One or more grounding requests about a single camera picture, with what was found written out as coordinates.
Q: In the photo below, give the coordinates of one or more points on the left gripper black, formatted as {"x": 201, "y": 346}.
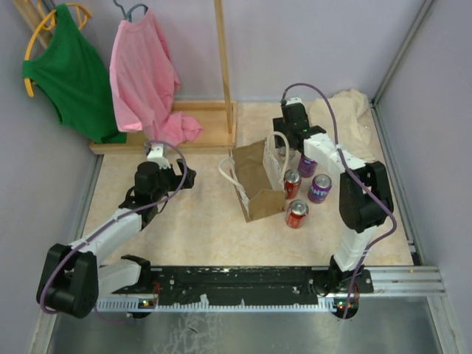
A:
{"x": 177, "y": 178}

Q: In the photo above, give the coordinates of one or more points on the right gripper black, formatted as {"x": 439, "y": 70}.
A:
{"x": 278, "y": 125}

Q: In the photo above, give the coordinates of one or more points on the purple soda can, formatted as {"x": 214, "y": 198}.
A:
{"x": 306, "y": 166}
{"x": 319, "y": 189}

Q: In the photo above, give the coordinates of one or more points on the red soda can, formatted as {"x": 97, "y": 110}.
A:
{"x": 296, "y": 213}
{"x": 292, "y": 183}

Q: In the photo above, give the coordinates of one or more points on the green glass soda water bottle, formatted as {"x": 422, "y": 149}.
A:
{"x": 284, "y": 152}

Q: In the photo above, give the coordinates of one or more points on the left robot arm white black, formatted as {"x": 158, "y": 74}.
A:
{"x": 74, "y": 276}

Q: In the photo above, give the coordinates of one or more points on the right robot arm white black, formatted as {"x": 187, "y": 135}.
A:
{"x": 365, "y": 199}

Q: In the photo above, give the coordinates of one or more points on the canvas burlap tote bag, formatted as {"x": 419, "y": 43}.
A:
{"x": 258, "y": 177}

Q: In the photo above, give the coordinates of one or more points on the wooden clothes rack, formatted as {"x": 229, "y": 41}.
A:
{"x": 217, "y": 117}

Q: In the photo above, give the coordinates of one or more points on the beige crumpled cloth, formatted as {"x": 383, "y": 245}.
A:
{"x": 351, "y": 109}

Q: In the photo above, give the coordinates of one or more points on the pink t-shirt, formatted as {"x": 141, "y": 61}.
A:
{"x": 143, "y": 83}

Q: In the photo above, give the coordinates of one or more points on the green tank top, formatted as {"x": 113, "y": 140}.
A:
{"x": 72, "y": 75}

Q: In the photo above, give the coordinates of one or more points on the grey clothes hanger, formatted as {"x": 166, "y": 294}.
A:
{"x": 127, "y": 14}

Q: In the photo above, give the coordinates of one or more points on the yellow clothes hanger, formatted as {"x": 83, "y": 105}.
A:
{"x": 47, "y": 24}

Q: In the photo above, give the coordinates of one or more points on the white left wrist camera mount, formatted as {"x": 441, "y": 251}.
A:
{"x": 156, "y": 153}

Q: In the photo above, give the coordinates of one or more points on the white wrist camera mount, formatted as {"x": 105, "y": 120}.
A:
{"x": 156, "y": 153}
{"x": 293, "y": 101}

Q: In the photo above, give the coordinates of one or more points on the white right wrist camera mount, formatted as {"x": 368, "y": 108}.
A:
{"x": 293, "y": 101}

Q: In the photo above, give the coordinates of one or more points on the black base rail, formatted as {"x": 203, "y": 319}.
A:
{"x": 192, "y": 289}

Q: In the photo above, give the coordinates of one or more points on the aluminium frame rail right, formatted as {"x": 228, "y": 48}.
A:
{"x": 424, "y": 107}

